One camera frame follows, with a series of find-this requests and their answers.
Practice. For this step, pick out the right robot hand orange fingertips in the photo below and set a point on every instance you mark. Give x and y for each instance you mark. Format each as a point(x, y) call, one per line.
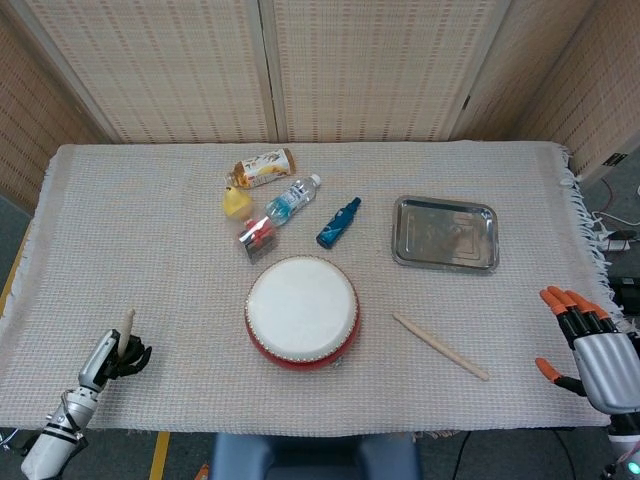
point(610, 370)

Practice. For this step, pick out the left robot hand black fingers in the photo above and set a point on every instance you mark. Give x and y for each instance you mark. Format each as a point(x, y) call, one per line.
point(97, 362)

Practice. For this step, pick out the wooden drumstick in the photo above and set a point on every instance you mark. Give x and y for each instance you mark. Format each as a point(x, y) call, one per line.
point(440, 347)
point(126, 330)

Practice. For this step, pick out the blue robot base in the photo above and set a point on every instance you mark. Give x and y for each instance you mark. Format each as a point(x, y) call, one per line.
point(315, 457)

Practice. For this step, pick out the red drum white skin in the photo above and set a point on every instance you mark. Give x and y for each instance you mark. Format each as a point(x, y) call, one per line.
point(300, 310)

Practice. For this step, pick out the rectangular metal tray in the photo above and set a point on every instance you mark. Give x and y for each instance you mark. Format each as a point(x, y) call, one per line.
point(445, 232)

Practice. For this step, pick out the black box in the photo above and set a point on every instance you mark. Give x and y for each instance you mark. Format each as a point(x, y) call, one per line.
point(627, 295)

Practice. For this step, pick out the white power strip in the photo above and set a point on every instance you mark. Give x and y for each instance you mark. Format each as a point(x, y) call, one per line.
point(617, 245)

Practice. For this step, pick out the white woven tablecloth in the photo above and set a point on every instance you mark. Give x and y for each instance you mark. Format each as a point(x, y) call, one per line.
point(125, 225)

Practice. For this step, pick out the small orange object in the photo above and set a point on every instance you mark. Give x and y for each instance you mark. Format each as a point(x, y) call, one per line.
point(203, 472)

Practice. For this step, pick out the clear plastic box red contents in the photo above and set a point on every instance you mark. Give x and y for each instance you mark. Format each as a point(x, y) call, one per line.
point(257, 237)

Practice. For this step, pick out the yellow toy pear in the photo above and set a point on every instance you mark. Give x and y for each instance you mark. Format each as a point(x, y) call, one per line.
point(236, 204)

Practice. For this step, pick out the black label plate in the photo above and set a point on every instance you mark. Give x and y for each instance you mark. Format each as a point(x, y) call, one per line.
point(616, 159)

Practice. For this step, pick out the clear water bottle blue label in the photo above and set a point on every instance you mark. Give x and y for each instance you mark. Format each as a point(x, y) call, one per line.
point(290, 200)

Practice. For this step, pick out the biscuit snack packet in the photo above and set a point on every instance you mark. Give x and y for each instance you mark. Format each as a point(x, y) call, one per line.
point(262, 167)

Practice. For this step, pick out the small blue bottle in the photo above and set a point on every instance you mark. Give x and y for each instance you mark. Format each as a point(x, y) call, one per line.
point(335, 225)

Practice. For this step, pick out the woven folding screen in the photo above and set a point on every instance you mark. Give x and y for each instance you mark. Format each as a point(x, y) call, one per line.
point(150, 75)

